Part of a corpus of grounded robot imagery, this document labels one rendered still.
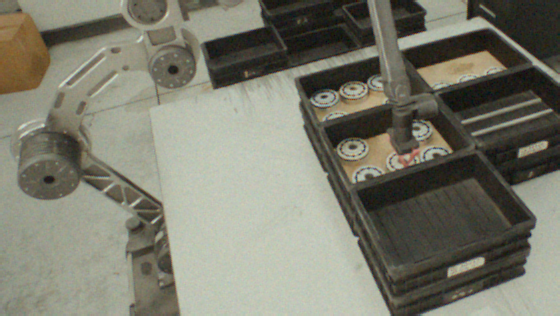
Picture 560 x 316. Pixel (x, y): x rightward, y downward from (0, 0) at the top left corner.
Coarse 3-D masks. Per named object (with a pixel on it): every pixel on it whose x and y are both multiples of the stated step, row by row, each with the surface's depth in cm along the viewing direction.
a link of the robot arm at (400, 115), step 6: (414, 102) 152; (396, 108) 152; (402, 108) 151; (408, 108) 152; (414, 108) 151; (396, 114) 151; (402, 114) 150; (408, 114) 150; (414, 114) 154; (396, 120) 152; (402, 120) 151; (408, 120) 152; (396, 126) 153; (402, 126) 152; (408, 126) 153
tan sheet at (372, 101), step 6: (366, 84) 204; (372, 96) 198; (342, 102) 197; (366, 102) 195; (372, 102) 195; (378, 102) 195; (342, 108) 194; (348, 108) 194; (354, 108) 193; (360, 108) 193; (366, 108) 193; (318, 114) 192; (324, 114) 192
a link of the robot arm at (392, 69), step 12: (372, 0) 146; (384, 0) 146; (372, 12) 147; (384, 12) 146; (372, 24) 150; (384, 24) 147; (384, 36) 147; (396, 36) 148; (384, 48) 148; (396, 48) 149; (384, 60) 148; (396, 60) 149; (384, 72) 150; (396, 72) 148; (384, 84) 153; (396, 84) 149; (408, 84) 150; (396, 96) 149
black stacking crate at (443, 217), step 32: (480, 160) 154; (384, 192) 152; (416, 192) 157; (448, 192) 158; (480, 192) 157; (384, 224) 151; (416, 224) 150; (448, 224) 149; (480, 224) 148; (512, 224) 146; (416, 256) 141; (480, 256) 135; (416, 288) 134
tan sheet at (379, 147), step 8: (432, 128) 181; (376, 136) 180; (384, 136) 180; (432, 136) 178; (440, 136) 178; (368, 144) 178; (376, 144) 177; (384, 144) 177; (432, 144) 175; (440, 144) 174; (336, 152) 176; (376, 152) 174; (384, 152) 174; (392, 152) 173; (368, 160) 171; (376, 160) 171; (384, 160) 171; (344, 168) 169; (352, 168) 169; (384, 168) 168
